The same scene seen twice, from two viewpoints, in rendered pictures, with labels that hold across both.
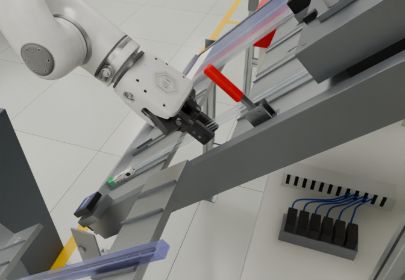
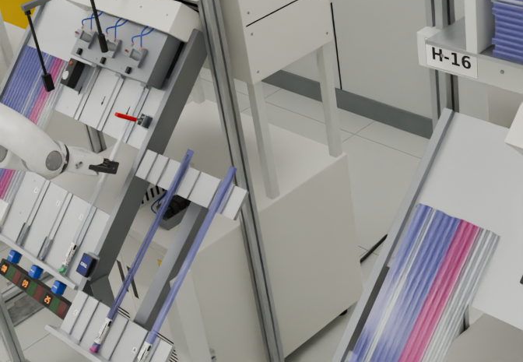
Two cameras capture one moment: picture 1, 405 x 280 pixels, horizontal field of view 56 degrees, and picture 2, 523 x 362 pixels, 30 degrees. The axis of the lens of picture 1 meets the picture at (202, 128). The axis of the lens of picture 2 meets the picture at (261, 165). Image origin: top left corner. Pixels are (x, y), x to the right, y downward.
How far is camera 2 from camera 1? 206 cm
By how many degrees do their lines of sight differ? 46
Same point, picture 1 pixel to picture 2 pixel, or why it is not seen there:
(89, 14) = not seen: hidden behind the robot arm
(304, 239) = (180, 213)
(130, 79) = (75, 154)
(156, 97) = (90, 155)
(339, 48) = (159, 70)
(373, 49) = (170, 63)
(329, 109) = (174, 92)
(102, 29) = not seen: hidden behind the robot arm
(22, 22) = (43, 143)
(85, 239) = (102, 286)
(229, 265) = not seen: outside the picture
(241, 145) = (152, 136)
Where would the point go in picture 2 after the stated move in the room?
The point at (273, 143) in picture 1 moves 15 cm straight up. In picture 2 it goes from (163, 124) to (151, 70)
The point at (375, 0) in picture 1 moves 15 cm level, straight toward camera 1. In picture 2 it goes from (159, 47) to (193, 63)
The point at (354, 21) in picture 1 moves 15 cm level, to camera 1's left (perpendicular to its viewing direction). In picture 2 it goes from (159, 57) to (125, 86)
